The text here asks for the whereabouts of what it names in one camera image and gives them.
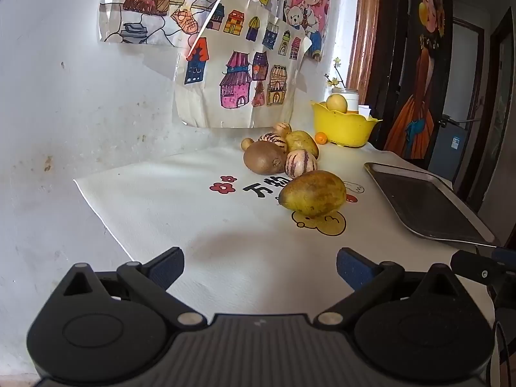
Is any metal tray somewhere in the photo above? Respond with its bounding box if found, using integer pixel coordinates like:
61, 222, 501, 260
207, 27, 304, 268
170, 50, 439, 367
364, 162, 496, 246

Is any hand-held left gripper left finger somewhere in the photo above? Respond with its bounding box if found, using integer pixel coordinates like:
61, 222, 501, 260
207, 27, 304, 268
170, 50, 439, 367
58, 247, 208, 329

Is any white printed table cloth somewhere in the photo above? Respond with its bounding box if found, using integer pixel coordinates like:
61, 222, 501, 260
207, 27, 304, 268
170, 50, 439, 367
73, 139, 501, 331

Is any brown kiwi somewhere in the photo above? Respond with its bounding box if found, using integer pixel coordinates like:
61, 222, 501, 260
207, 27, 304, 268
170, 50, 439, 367
243, 140, 288, 175

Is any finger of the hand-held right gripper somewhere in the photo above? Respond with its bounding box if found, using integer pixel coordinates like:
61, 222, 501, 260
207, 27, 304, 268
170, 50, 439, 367
450, 246, 516, 291

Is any yellow plastic bowl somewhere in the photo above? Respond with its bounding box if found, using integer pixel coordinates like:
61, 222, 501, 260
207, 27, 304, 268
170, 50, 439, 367
310, 101, 383, 148

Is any yellow apple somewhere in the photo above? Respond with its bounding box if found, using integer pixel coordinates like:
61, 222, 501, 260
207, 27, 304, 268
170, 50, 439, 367
326, 94, 348, 114

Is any wooden door frame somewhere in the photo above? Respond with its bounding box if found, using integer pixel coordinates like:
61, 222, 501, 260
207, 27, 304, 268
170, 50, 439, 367
347, 0, 382, 103

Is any large yellow-green mango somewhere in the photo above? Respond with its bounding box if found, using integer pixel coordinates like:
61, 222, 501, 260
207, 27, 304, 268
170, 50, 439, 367
278, 170, 347, 217

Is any small yellow-green mango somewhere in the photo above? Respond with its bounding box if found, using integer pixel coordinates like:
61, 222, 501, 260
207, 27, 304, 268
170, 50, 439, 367
285, 130, 320, 160

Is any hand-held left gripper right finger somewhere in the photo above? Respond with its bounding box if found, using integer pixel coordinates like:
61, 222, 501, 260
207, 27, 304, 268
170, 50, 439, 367
312, 248, 460, 329

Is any glass jar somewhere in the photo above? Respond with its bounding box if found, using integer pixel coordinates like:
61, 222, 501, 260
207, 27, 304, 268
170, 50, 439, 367
332, 87, 359, 112

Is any painted figure door poster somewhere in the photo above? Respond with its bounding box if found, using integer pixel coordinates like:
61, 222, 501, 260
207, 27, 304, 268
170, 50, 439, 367
383, 0, 454, 160

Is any grey appliance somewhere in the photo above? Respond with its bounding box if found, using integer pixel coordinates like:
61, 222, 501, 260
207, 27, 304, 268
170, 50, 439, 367
427, 115, 472, 182

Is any house drawing wall poster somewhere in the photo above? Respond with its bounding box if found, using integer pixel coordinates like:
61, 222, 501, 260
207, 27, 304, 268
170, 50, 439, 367
173, 0, 313, 130

